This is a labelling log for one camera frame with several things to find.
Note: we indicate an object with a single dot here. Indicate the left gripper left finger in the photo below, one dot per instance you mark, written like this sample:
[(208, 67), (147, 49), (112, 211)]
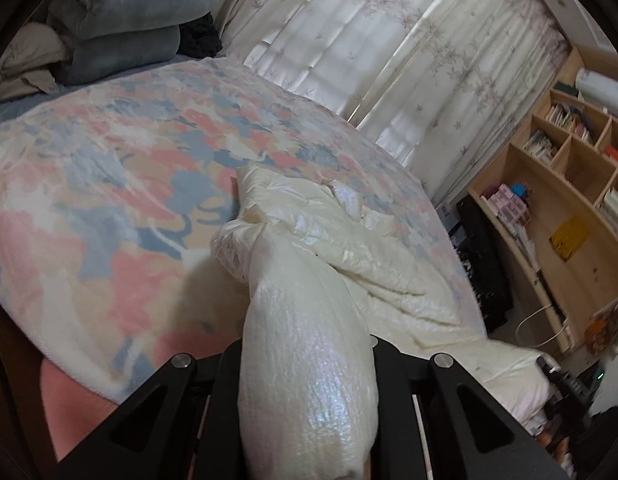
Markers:
[(182, 423)]

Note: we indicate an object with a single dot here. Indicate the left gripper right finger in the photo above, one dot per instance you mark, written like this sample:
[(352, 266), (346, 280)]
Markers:
[(435, 421)]

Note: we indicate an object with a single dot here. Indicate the cream shiny puffer jacket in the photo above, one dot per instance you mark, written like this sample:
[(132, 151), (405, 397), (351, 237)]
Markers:
[(326, 276)]

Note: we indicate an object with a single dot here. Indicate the yellow paper on shelf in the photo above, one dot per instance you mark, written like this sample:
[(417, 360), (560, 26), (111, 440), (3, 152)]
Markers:
[(569, 237)]

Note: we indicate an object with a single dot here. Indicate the pink boxes on shelf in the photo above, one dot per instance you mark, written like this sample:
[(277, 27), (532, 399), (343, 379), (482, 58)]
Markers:
[(506, 205)]

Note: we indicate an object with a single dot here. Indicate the wooden bookshelf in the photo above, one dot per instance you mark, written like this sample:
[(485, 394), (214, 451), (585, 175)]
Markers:
[(562, 161)]

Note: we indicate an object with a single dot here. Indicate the floral pastel bed blanket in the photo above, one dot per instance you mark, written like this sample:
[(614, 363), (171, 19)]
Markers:
[(109, 197)]

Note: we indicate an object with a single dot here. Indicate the white patterned window curtain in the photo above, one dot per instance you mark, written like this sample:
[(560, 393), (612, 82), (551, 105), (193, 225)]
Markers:
[(440, 85)]

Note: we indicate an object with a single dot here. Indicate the lower blue rolled blanket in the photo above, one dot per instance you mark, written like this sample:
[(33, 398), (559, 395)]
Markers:
[(99, 57)]

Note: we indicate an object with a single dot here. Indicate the black fuzzy cloth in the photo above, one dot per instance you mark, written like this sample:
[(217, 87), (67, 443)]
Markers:
[(200, 38)]

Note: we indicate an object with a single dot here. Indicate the beige crumpled cloth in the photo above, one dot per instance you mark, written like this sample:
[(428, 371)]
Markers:
[(25, 65)]

